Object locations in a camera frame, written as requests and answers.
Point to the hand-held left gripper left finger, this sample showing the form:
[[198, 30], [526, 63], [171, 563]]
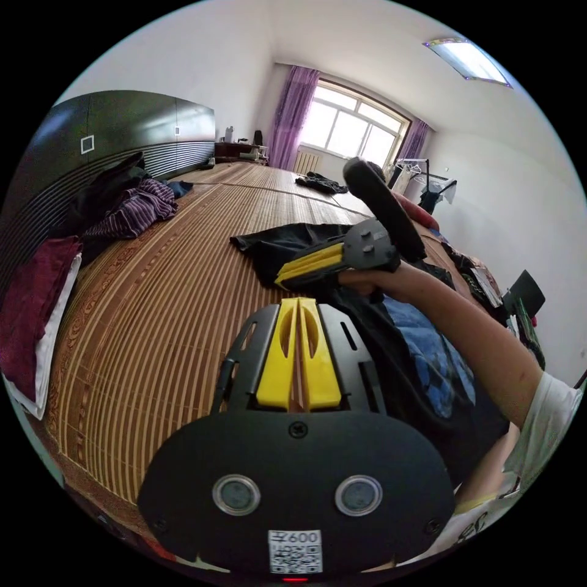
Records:
[[275, 367]]

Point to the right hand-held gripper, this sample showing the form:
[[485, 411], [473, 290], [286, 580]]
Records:
[[370, 247]]

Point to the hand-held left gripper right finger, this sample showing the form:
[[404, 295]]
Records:
[[321, 371]]

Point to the black t-shirt with blue print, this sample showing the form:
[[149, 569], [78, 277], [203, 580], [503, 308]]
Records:
[[394, 353]]

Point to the person's right forearm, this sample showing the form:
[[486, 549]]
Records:
[[463, 330]]

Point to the person's right hand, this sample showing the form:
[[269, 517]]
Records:
[[373, 283]]

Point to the crumpled black garment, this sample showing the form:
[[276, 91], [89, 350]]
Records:
[[321, 183]]

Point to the white radiator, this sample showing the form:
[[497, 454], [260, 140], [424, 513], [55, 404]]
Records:
[[307, 162]]

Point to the bed with woven mat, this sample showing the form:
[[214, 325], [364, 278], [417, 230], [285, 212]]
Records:
[[183, 298]]

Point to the clothes rack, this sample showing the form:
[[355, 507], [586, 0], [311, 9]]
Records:
[[424, 183]]

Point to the dark wooden desk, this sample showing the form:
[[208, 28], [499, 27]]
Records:
[[234, 150]]

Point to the window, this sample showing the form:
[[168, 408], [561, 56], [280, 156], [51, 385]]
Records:
[[357, 128]]

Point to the wide purple curtain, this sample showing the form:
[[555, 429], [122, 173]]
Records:
[[293, 119]]

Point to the narrow purple curtain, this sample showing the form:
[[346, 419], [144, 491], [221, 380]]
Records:
[[414, 142]]

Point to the pile of clothes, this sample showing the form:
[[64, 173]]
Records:
[[124, 206]]

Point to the person's body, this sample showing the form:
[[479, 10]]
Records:
[[545, 426]]

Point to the stack of folded clothes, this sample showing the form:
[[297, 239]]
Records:
[[32, 312]]

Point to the ceiling lamp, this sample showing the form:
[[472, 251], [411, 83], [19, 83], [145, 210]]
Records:
[[470, 60]]

